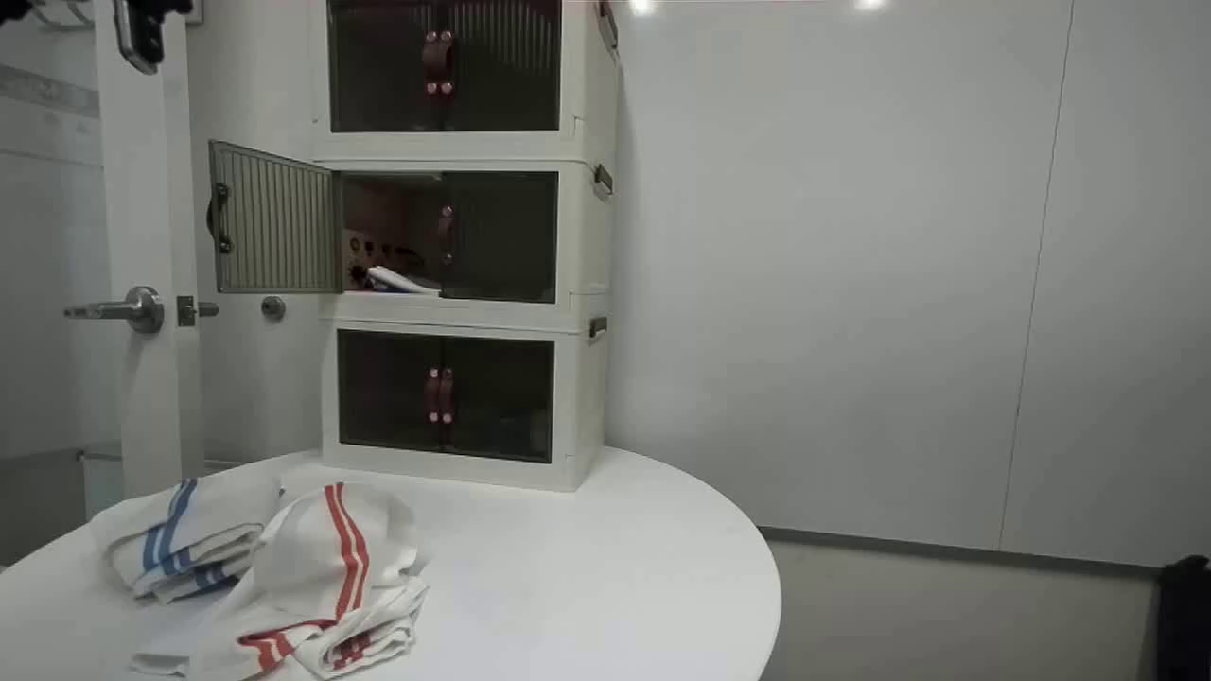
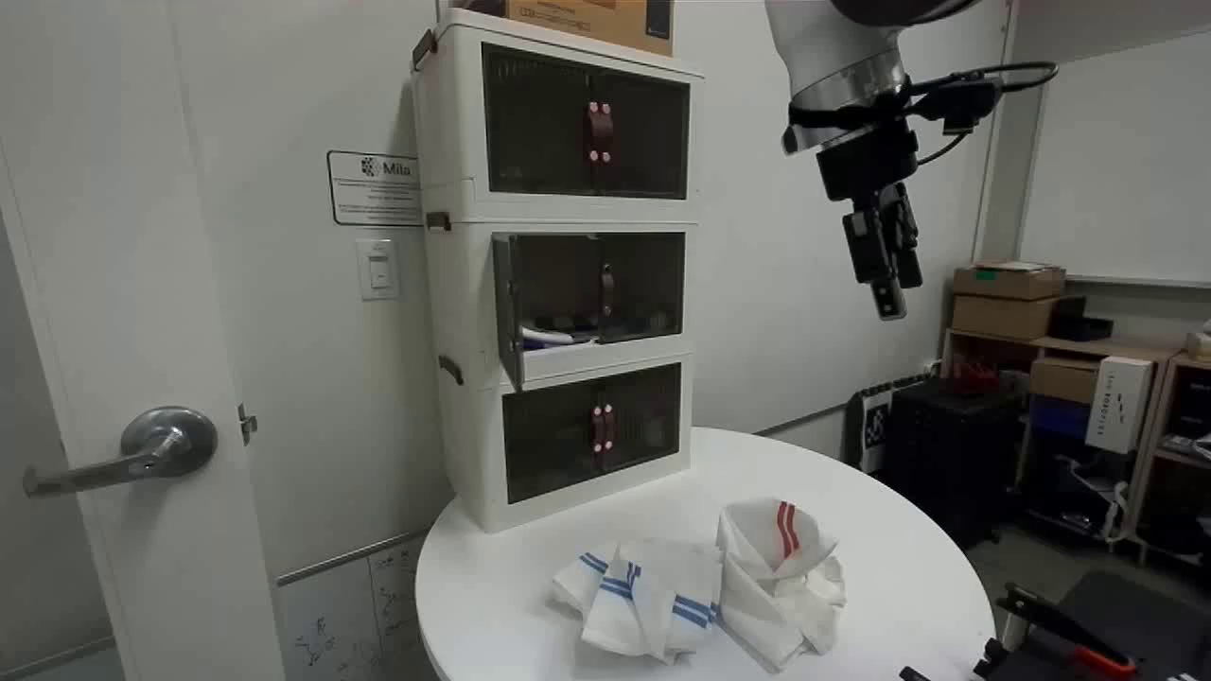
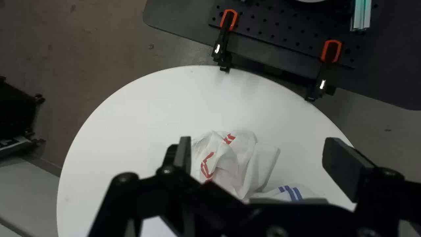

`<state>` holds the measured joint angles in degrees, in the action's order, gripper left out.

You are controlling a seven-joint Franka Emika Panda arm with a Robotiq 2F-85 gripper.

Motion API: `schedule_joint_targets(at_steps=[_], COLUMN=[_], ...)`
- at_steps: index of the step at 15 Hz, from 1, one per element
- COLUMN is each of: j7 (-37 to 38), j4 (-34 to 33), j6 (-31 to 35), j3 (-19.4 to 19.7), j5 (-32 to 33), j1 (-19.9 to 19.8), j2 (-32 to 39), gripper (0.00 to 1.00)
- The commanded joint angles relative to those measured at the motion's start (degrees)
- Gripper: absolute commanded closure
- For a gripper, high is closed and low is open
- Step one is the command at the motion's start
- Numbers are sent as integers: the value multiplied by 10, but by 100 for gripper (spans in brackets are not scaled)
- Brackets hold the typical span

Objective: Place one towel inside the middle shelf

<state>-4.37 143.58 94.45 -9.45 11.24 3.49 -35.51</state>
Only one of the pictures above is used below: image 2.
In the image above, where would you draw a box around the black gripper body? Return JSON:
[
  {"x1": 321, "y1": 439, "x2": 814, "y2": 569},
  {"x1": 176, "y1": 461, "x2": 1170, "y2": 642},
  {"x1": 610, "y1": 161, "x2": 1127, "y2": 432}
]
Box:
[{"x1": 814, "y1": 117, "x2": 923, "y2": 251}]

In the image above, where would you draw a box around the white blue-striped towel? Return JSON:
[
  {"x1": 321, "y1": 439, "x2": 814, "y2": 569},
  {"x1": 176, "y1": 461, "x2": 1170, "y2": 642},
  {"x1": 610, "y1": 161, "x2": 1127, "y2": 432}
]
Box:
[
  {"x1": 580, "y1": 540, "x2": 729, "y2": 666},
  {"x1": 544, "y1": 545, "x2": 629, "y2": 617}
]

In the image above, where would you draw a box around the dark ribbed shelf door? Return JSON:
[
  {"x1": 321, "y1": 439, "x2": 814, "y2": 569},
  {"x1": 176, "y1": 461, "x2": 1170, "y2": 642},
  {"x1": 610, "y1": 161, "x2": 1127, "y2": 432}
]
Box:
[
  {"x1": 481, "y1": 40, "x2": 605, "y2": 199},
  {"x1": 499, "y1": 383, "x2": 605, "y2": 506},
  {"x1": 602, "y1": 363, "x2": 683, "y2": 485},
  {"x1": 597, "y1": 67, "x2": 693, "y2": 204},
  {"x1": 488, "y1": 228, "x2": 531, "y2": 393},
  {"x1": 597, "y1": 232, "x2": 689, "y2": 340}
]

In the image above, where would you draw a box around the white red-striped towel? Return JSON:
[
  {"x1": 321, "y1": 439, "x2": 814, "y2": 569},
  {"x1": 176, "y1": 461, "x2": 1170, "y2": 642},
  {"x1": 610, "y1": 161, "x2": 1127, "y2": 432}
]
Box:
[{"x1": 715, "y1": 497, "x2": 851, "y2": 675}]

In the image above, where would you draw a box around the white stackable shelf box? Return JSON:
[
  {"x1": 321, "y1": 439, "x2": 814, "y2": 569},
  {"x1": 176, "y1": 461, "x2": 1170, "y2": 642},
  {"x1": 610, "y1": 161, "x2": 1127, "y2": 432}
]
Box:
[
  {"x1": 407, "y1": 13, "x2": 705, "y2": 234},
  {"x1": 432, "y1": 357, "x2": 698, "y2": 535},
  {"x1": 420, "y1": 213, "x2": 698, "y2": 393}
]

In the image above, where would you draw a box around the flat cardboard box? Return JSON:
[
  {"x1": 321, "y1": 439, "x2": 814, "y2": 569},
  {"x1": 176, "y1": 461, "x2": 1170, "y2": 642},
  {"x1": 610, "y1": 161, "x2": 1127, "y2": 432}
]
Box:
[{"x1": 951, "y1": 262, "x2": 1070, "y2": 303}]

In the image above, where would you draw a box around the plain cardboard box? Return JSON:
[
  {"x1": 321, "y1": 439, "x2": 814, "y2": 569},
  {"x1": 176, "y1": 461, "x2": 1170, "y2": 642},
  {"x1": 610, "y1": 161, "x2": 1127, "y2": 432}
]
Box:
[{"x1": 951, "y1": 290, "x2": 1059, "y2": 343}]

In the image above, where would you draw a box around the black framed panel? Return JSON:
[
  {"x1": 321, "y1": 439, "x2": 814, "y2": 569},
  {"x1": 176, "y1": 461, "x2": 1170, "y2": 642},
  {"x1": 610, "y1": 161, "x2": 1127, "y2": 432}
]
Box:
[{"x1": 838, "y1": 373, "x2": 932, "y2": 477}]

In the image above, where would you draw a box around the black cabinet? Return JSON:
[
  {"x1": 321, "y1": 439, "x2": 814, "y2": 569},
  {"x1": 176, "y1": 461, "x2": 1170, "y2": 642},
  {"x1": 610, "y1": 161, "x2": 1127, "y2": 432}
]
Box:
[{"x1": 876, "y1": 373, "x2": 1029, "y2": 547}]

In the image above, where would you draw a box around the small black box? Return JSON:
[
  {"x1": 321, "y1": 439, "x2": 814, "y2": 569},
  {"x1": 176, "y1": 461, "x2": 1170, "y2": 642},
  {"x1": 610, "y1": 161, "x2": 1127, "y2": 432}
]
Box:
[{"x1": 1046, "y1": 294, "x2": 1117, "y2": 343}]

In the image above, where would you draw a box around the small cardboard box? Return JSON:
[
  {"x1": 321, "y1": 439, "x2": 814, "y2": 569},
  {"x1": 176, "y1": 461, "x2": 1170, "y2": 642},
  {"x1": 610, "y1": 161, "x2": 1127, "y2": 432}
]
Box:
[{"x1": 1026, "y1": 353, "x2": 1101, "y2": 407}]

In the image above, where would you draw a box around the blue box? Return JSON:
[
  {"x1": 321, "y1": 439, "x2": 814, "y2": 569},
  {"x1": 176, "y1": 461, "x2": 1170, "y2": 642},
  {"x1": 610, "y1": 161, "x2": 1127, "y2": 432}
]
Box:
[{"x1": 1026, "y1": 396, "x2": 1092, "y2": 446}]

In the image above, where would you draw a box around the white upright box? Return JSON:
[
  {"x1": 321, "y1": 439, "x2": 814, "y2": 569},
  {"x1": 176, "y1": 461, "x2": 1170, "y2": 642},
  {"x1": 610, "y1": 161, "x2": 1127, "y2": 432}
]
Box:
[{"x1": 1083, "y1": 353, "x2": 1156, "y2": 459}]

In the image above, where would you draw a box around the brown cardboard box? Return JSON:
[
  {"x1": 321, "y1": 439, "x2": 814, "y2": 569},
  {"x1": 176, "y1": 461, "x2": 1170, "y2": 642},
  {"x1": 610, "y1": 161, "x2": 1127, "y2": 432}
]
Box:
[{"x1": 450, "y1": 0, "x2": 676, "y2": 58}]

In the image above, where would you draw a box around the wooden storage rack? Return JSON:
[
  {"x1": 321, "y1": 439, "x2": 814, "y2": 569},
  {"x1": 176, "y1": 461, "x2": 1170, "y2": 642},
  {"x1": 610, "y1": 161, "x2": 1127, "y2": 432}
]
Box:
[{"x1": 939, "y1": 325, "x2": 1211, "y2": 572}]

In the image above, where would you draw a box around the dark grey pad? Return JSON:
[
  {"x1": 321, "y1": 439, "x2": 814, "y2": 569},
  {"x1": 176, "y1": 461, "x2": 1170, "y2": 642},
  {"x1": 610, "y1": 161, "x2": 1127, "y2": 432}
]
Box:
[{"x1": 1055, "y1": 562, "x2": 1211, "y2": 681}]

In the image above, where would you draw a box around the white room door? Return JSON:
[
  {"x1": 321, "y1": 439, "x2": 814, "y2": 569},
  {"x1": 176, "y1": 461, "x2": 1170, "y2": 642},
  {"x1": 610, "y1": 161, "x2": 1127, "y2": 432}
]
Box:
[{"x1": 0, "y1": 0, "x2": 286, "y2": 681}]

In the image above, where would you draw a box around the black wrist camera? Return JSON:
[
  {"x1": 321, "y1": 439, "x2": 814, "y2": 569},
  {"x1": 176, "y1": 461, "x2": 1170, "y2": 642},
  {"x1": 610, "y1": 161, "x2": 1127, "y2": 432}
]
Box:
[{"x1": 910, "y1": 73, "x2": 1004, "y2": 136}]

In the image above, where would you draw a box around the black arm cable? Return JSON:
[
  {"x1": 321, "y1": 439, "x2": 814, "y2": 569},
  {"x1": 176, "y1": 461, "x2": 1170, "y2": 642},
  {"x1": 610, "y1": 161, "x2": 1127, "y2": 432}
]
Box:
[{"x1": 904, "y1": 58, "x2": 1059, "y2": 174}]

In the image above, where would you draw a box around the white wall board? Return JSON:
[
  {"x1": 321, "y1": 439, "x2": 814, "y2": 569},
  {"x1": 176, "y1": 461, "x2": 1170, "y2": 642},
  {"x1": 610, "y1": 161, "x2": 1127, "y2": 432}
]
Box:
[{"x1": 1016, "y1": 48, "x2": 1211, "y2": 290}]

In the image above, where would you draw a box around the black tool red handle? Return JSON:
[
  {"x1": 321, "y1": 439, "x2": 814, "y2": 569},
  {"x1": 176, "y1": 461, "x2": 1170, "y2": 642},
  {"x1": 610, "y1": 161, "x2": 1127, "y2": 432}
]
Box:
[{"x1": 977, "y1": 585, "x2": 1145, "y2": 681}]

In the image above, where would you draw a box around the white wall sign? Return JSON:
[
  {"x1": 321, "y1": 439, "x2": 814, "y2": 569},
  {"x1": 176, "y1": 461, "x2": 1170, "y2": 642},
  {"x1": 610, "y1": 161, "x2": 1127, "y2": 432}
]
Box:
[{"x1": 321, "y1": 147, "x2": 426, "y2": 232}]

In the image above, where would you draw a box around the white light switch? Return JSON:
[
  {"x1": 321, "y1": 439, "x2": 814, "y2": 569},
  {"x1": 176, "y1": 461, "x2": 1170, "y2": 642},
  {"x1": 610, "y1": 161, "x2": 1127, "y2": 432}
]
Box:
[{"x1": 354, "y1": 234, "x2": 402, "y2": 306}]

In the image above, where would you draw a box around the metal door lever handle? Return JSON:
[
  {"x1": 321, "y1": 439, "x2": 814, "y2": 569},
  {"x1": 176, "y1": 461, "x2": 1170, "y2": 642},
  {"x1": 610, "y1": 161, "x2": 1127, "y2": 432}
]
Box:
[{"x1": 20, "y1": 401, "x2": 221, "y2": 501}]

